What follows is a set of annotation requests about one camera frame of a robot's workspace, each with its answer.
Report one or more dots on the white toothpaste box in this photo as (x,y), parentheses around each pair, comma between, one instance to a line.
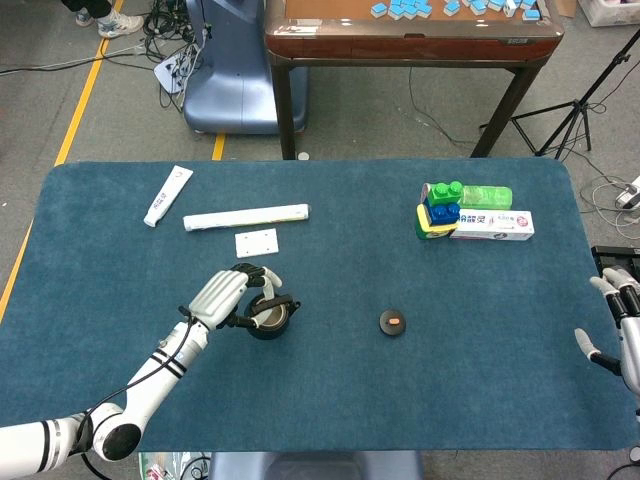
(492,226)

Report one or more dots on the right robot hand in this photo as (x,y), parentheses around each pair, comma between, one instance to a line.
(631,345)

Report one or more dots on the white power adapter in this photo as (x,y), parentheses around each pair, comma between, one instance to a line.
(627,196)

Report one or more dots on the black trouser leg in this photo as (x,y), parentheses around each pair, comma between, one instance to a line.
(90,6)

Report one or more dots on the long white box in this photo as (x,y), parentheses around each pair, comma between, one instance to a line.
(245,217)

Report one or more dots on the white toothpaste tube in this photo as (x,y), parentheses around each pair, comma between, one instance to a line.
(167,195)

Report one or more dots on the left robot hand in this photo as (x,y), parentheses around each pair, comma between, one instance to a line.
(217,297)

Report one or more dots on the green building block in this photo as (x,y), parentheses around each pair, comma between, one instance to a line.
(445,193)

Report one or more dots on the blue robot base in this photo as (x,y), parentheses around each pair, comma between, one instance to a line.
(230,75)

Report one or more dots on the teal blue felt tablecloth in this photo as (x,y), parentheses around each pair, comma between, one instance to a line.
(325,400)

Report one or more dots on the blue building block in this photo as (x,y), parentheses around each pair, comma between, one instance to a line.
(443,214)

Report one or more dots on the black teapot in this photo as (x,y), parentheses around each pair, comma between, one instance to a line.
(272,333)

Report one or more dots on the white mahjong tile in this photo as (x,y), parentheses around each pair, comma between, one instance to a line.
(510,6)

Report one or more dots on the green translucent soap box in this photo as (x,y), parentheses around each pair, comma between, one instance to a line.
(487,197)

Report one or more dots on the white sneaker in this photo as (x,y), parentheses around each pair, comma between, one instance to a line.
(118,24)

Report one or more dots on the grey blue robot chest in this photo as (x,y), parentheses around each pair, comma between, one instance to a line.
(315,467)

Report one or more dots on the white power strip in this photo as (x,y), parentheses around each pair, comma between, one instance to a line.
(165,75)

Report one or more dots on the brown mahjong table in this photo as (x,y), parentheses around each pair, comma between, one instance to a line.
(400,46)

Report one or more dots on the white rectangular plate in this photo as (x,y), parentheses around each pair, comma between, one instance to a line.
(256,243)

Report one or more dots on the colourful plastic package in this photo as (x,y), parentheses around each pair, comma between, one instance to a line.
(160,467)

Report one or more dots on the blue mahjong tile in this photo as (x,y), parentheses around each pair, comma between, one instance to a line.
(530,13)
(379,9)
(450,6)

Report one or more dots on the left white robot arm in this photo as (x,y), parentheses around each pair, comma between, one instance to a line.
(165,365)

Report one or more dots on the white storage box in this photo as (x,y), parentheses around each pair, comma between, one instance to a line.
(612,12)

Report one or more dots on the yellow green sponge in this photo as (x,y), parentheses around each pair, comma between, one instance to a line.
(429,233)

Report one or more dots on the small black lid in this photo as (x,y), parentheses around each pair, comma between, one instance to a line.
(391,328)

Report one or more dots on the black tripod stand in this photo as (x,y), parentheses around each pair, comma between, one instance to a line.
(576,106)

